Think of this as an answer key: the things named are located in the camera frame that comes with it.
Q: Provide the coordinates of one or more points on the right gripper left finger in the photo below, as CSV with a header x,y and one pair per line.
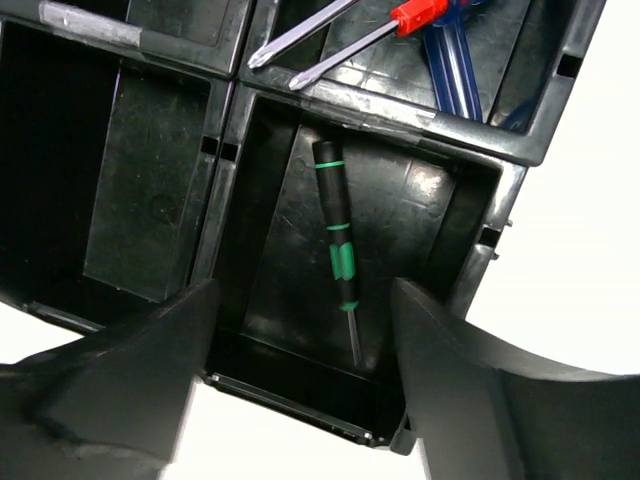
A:
x,y
109,405

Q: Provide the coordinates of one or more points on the green black precision screwdriver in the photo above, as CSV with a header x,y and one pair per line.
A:
x,y
332,182

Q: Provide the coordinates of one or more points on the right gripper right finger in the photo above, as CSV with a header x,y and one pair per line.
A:
x,y
484,408

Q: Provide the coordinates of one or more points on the black six-compartment tray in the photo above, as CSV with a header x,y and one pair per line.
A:
x,y
140,154

